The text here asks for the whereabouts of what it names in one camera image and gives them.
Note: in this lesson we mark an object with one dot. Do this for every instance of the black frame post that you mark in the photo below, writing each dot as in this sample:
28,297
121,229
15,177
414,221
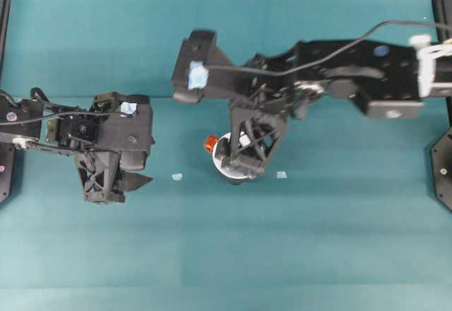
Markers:
4,24

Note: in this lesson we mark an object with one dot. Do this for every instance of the white paper cup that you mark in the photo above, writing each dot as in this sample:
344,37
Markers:
219,166

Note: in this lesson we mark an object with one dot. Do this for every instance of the small white paper scrap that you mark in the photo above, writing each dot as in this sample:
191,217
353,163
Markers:
281,175
177,176

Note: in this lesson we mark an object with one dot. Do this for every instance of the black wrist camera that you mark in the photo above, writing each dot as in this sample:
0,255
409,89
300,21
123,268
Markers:
130,138
197,49

